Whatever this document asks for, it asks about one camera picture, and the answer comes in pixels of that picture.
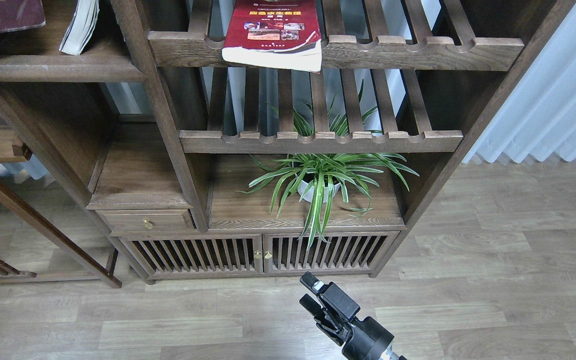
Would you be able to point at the small wooden drawer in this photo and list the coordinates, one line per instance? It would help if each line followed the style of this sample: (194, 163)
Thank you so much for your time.
(147, 220)

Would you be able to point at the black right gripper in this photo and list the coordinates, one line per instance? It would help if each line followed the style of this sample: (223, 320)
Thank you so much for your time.
(335, 316)

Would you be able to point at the white lavender book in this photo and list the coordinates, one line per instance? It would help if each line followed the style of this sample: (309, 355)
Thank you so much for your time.
(81, 27)

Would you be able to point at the cabinet slatted door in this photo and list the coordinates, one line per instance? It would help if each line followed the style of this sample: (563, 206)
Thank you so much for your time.
(337, 253)
(174, 258)

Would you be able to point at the red cover book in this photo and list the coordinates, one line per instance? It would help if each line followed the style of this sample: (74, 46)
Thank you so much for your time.
(280, 34)

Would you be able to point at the left cabinet slatted door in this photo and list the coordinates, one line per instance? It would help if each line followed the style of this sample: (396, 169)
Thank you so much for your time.
(174, 258)

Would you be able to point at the wooden side rack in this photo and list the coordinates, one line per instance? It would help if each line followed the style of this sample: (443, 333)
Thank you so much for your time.
(14, 150)

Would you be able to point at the dark wooden bookshelf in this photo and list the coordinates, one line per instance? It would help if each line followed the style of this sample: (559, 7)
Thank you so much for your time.
(151, 117)

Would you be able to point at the green spider plant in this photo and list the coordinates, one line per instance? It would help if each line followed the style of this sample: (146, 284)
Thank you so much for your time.
(322, 175)

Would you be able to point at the maroon book with white characters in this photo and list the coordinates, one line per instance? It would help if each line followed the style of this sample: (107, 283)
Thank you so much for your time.
(16, 15)

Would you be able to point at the white pleated curtain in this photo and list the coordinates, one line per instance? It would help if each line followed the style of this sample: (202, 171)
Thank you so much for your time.
(538, 119)

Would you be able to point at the right cabinet slatted door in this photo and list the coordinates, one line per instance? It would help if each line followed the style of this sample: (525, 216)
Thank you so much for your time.
(337, 253)

